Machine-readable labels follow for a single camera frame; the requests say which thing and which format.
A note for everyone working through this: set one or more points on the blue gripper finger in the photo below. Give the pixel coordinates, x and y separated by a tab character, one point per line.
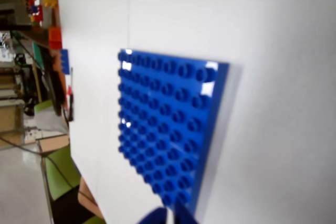
157	217
183	216

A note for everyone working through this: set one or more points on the blue toy block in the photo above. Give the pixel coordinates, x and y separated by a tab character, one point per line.
65	61

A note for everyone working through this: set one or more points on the orange toy block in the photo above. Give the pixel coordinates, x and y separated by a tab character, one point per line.
55	37

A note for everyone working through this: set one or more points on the yellow toy block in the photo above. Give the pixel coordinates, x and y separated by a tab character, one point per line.
50	0

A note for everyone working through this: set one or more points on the blue 8x8 baseplate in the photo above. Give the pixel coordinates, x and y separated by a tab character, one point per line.
162	119

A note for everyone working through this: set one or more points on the green chair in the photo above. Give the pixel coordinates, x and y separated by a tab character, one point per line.
61	171

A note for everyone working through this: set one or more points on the black red hand tool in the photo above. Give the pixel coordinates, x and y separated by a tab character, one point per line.
71	103

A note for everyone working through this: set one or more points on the wooden shelf unit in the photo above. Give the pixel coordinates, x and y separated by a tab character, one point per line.
10	108

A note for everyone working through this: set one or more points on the red white toy blocks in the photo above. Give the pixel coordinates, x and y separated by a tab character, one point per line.
36	11

